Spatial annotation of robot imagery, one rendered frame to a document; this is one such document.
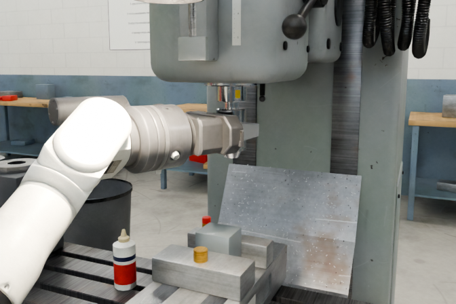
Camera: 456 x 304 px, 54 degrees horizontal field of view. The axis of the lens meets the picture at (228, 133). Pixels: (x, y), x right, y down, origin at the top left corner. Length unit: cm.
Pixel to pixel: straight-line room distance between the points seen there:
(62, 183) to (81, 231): 209
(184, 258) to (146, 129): 24
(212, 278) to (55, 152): 31
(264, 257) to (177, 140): 28
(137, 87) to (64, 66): 124
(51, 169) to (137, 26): 543
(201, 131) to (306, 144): 48
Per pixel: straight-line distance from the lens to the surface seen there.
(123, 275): 86
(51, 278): 95
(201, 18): 57
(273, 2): 58
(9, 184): 97
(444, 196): 425
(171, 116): 58
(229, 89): 66
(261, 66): 58
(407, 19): 84
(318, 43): 75
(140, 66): 584
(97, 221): 254
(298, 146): 105
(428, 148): 489
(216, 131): 62
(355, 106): 101
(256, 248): 76
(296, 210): 104
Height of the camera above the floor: 133
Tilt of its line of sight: 9 degrees down
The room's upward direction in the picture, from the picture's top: straight up
